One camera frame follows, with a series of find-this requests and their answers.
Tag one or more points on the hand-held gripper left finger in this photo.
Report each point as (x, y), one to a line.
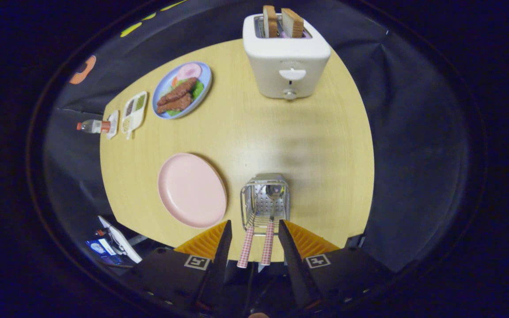
(217, 265)

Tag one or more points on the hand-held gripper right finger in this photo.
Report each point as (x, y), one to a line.
(294, 265)

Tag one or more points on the black table clamp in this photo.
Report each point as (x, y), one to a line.
(354, 240)

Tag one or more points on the pink plate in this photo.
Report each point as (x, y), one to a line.
(190, 190)

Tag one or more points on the white flat device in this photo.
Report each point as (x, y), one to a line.
(119, 240)

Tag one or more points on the blue printed card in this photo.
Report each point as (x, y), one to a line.
(100, 249)

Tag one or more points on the brown meat strip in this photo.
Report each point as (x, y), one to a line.
(175, 105)
(179, 90)

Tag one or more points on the white divided condiment tray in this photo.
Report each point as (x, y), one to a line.
(133, 117)

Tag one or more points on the small white square dish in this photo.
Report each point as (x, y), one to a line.
(113, 123)

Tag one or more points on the green lettuce leaf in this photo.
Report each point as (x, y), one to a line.
(198, 88)

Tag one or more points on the black backdrop cloth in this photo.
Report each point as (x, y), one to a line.
(413, 132)

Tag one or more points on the blue plate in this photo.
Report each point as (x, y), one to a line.
(161, 90)

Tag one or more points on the red-capped sauce bottle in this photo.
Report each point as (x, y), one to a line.
(93, 126)

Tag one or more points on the pink ham slice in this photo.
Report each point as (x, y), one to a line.
(189, 70)

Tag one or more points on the white toaster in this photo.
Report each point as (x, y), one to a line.
(276, 57)

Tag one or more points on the toast slice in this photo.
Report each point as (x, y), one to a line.
(293, 24)
(270, 22)

